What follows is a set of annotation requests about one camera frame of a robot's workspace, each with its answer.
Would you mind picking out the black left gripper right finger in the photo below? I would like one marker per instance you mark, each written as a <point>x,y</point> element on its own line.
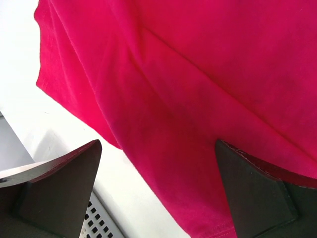
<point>265,200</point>

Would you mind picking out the magenta t-shirt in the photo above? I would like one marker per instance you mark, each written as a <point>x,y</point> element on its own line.
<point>162,80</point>

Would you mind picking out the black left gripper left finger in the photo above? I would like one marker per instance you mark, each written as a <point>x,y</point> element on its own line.
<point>50,199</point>

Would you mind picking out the white plastic laundry basket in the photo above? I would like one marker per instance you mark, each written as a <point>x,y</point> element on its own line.
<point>98,223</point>

